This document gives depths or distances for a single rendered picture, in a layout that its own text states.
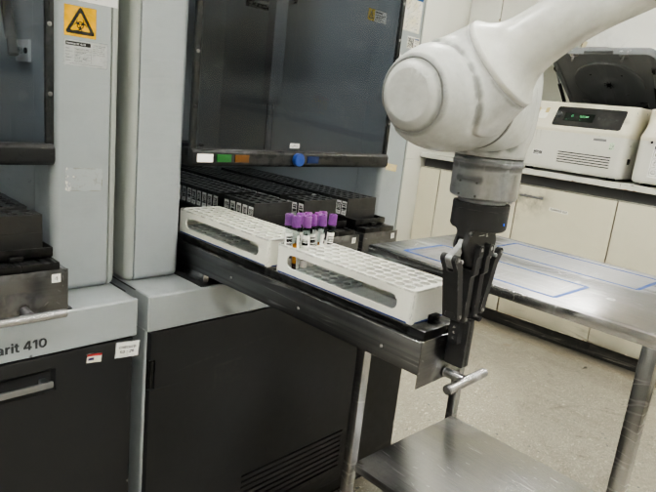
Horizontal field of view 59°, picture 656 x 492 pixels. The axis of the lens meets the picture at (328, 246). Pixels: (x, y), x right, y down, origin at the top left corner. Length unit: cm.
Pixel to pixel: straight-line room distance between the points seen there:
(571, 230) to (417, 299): 244
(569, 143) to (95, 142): 256
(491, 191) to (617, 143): 241
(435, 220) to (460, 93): 305
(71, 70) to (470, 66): 69
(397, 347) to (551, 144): 253
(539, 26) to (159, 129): 75
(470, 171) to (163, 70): 62
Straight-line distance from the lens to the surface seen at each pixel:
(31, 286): 101
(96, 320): 107
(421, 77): 58
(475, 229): 78
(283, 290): 99
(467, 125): 60
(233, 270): 109
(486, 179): 76
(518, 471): 161
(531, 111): 76
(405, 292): 83
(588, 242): 321
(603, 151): 317
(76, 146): 109
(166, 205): 118
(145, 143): 114
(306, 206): 139
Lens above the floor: 110
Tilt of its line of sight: 13 degrees down
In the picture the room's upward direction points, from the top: 6 degrees clockwise
